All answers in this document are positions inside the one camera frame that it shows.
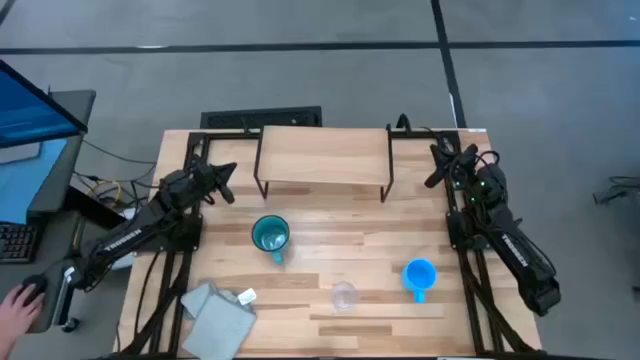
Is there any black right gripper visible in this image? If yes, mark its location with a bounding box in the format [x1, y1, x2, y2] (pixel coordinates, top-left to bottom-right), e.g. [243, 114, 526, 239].
[423, 143, 482, 190]

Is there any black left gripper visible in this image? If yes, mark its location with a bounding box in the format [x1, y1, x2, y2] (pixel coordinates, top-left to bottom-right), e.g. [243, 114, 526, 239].
[189, 155, 239, 206]

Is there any teal mug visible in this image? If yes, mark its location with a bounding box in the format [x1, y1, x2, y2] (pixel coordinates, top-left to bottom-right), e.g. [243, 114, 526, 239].
[250, 214, 291, 266]

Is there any blue cup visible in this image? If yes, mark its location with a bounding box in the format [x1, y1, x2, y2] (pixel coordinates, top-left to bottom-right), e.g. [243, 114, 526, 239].
[401, 257, 438, 305]

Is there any wooden shelf with black legs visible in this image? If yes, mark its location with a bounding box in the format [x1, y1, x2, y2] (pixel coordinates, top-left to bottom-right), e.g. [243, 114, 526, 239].
[252, 124, 395, 204]

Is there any black floor grate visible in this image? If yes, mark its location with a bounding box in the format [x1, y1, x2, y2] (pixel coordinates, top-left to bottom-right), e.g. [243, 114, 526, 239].
[199, 105, 323, 130]

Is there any grey cloth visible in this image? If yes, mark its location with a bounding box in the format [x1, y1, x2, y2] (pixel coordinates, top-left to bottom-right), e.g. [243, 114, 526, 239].
[179, 282, 258, 360]

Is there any clear plastic pitcher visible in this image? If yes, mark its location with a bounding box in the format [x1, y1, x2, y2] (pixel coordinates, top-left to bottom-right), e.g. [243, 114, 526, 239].
[330, 280, 360, 312]

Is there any grey computer desk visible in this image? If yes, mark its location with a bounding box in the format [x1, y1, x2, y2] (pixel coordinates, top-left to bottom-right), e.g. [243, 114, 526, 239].
[0, 89, 127, 334]

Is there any computer monitor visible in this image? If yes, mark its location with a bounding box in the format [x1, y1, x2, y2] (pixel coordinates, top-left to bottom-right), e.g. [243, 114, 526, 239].
[0, 59, 89, 149]

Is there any black keyboard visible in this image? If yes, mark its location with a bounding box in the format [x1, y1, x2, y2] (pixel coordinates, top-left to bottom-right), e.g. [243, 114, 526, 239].
[0, 222, 40, 264]

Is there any black computer mouse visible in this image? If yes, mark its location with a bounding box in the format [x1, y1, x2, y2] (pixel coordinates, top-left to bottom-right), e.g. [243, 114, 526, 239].
[21, 274, 49, 304]

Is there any person's hand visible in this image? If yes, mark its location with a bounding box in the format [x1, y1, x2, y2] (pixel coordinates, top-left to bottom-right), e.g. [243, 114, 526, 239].
[0, 283, 46, 357]

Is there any black metal table frame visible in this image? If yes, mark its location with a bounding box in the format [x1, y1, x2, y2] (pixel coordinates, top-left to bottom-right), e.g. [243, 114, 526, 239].
[115, 127, 544, 360]

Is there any yellow cable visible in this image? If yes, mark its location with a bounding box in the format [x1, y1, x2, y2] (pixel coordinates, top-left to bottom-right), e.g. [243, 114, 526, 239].
[86, 179, 123, 207]

